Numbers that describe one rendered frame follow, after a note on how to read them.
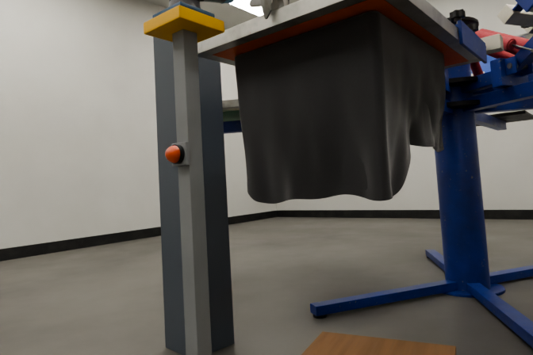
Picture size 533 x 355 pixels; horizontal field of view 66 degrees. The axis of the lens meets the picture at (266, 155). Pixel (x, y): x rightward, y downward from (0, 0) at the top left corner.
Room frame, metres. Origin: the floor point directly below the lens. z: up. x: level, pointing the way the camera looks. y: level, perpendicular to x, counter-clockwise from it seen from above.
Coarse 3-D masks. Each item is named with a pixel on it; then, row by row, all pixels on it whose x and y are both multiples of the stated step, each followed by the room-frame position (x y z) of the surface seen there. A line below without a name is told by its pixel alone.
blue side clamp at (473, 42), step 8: (456, 24) 1.16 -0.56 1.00; (464, 24) 1.18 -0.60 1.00; (464, 32) 1.17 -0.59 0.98; (472, 32) 1.24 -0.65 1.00; (464, 40) 1.16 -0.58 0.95; (472, 40) 1.24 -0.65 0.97; (480, 40) 1.32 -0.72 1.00; (472, 48) 1.23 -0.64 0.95; (480, 48) 1.31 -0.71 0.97; (480, 56) 1.30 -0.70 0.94
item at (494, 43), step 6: (486, 36) 1.41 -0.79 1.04; (492, 36) 1.40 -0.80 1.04; (498, 36) 1.39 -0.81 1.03; (486, 42) 1.41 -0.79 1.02; (492, 42) 1.40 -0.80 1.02; (498, 42) 1.39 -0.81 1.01; (486, 48) 1.41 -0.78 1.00; (492, 48) 1.40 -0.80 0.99; (498, 48) 1.39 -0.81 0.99; (486, 54) 1.45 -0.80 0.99
